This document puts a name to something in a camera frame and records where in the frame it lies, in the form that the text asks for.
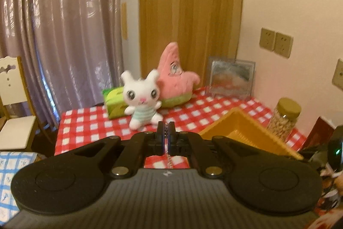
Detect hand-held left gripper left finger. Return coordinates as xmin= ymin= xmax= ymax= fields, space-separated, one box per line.
xmin=72 ymin=122 xmax=165 ymax=178

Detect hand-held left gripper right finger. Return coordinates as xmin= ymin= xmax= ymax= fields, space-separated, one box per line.
xmin=168 ymin=122 xmax=271 ymax=178

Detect silver chain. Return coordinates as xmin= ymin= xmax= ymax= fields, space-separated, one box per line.
xmin=165 ymin=123 xmax=173 ymax=170

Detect yellow plastic tray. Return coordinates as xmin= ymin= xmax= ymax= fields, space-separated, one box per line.
xmin=198 ymin=107 xmax=304 ymax=160

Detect dark red paper bag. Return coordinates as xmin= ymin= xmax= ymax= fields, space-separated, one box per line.
xmin=305 ymin=116 xmax=338 ymax=152

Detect white bunny plush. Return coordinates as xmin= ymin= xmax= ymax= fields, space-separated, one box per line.
xmin=120 ymin=69 xmax=163 ymax=130

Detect pink starfish plush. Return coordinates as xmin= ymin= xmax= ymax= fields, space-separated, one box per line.
xmin=157 ymin=42 xmax=201 ymax=109

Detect green tissue pack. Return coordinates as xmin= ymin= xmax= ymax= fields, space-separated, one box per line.
xmin=102 ymin=85 xmax=129 ymax=119

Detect jar of nuts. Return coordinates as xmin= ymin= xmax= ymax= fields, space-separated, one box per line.
xmin=266 ymin=97 xmax=302 ymax=141

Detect red checkered tablecloth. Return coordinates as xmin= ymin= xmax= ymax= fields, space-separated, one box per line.
xmin=55 ymin=87 xmax=308 ymax=169

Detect brown curtain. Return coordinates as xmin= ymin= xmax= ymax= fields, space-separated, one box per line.
xmin=139 ymin=0 xmax=244 ymax=79

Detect purple curtain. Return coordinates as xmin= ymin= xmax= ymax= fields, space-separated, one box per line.
xmin=0 ymin=0 xmax=126 ymax=127

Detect white wooden chair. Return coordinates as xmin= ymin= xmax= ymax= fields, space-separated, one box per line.
xmin=0 ymin=56 xmax=39 ymax=152

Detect blue checkered cloth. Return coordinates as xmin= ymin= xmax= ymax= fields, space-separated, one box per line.
xmin=0 ymin=151 xmax=39 ymax=219

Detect beige wall switch panel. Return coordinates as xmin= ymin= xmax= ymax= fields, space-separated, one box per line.
xmin=332 ymin=59 xmax=343 ymax=91

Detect silver picture frame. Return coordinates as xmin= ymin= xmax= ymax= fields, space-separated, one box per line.
xmin=206 ymin=56 xmax=256 ymax=101

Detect beige wall socket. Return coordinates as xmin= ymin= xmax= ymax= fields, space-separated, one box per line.
xmin=259 ymin=28 xmax=276 ymax=52
xmin=274 ymin=32 xmax=294 ymax=59

